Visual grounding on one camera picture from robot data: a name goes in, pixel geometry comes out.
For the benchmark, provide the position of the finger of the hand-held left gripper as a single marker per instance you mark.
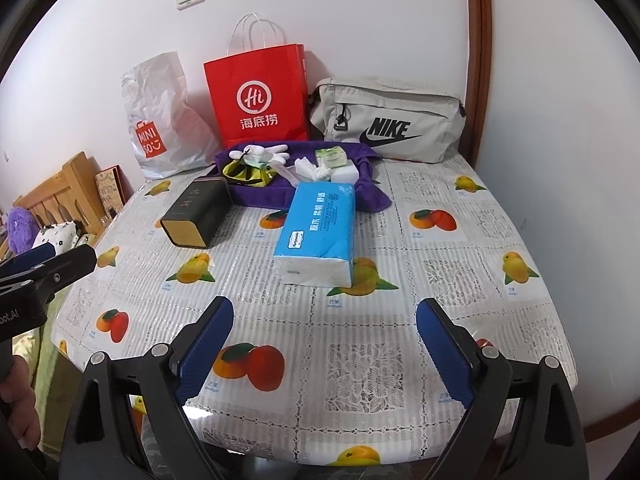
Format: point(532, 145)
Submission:
point(65, 267)
point(35, 253)

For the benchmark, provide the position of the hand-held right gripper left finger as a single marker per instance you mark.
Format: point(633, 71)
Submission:
point(205, 355)

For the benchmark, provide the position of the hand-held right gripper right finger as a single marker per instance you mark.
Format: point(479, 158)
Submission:
point(445, 355)

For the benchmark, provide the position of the green packet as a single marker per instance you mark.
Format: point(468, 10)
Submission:
point(259, 162)

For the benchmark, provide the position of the white sponge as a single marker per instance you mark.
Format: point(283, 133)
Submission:
point(351, 172)

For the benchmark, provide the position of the white glove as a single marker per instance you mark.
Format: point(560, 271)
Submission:
point(262, 152)

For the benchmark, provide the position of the white tissue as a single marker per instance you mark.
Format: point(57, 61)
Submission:
point(310, 169)

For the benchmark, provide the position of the light green wipes pack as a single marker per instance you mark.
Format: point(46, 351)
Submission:
point(332, 156)

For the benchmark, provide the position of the person's left hand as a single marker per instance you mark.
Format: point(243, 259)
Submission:
point(20, 410)

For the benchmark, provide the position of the purple plush toy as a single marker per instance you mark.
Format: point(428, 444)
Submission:
point(20, 230)

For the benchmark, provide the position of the white pillow black flowers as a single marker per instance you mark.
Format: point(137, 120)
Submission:
point(57, 235)

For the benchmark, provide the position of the green blanket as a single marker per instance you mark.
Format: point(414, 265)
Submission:
point(50, 350)

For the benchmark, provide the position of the wooden headboard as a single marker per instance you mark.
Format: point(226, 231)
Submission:
point(65, 190)

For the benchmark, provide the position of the patterned book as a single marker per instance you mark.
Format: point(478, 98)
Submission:
point(110, 187)

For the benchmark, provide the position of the fruit print tablecloth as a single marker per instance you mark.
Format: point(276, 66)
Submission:
point(325, 350)

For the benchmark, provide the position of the dark tin box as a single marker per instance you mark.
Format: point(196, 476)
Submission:
point(197, 212)

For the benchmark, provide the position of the blue tissue pack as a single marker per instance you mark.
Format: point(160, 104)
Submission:
point(315, 237)

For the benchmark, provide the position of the purple towel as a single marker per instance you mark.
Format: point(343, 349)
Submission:
point(260, 196)

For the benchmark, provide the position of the white plastic shopping bag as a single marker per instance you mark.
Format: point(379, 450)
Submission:
point(160, 120)

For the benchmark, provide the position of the grey waist bag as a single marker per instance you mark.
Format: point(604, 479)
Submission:
point(385, 115)

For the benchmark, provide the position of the red paper bag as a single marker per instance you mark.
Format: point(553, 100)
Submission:
point(257, 95)

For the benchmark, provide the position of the brown wooden door frame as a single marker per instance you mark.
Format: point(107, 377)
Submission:
point(480, 60)

